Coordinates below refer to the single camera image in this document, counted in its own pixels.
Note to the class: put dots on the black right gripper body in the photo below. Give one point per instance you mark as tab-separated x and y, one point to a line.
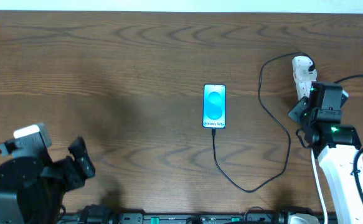
300	109

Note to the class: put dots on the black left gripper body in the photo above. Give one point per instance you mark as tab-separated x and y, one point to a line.
70	169

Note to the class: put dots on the blue Samsung Galaxy smartphone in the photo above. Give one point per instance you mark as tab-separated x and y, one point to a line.
214	106

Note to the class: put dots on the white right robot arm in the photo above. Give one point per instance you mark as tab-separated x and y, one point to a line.
335	146

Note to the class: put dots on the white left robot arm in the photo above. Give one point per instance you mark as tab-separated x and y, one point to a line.
32	185

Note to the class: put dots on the white power strip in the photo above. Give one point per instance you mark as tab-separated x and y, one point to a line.
303	75

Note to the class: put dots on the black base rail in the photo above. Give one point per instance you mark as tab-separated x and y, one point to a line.
96	214

